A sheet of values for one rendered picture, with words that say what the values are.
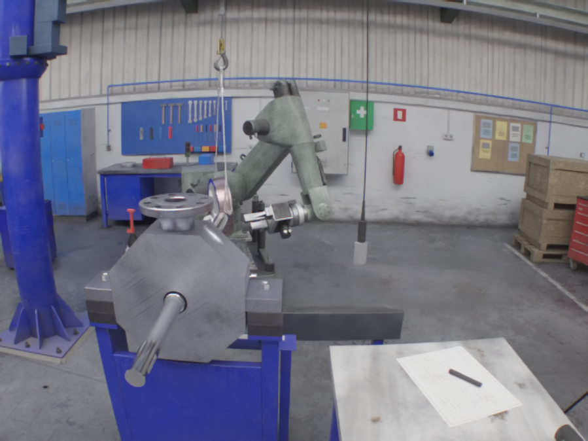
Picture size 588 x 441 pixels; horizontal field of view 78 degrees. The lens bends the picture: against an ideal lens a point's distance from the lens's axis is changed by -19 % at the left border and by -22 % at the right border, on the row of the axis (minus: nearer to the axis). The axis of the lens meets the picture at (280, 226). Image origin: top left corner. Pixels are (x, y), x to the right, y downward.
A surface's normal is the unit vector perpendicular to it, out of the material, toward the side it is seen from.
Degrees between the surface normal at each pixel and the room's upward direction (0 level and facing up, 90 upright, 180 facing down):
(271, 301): 90
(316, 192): 72
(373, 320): 90
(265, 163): 90
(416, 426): 0
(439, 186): 90
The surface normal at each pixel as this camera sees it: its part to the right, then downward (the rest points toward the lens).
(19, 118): 0.55, 0.23
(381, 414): 0.02, -0.96
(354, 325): -0.02, 0.27
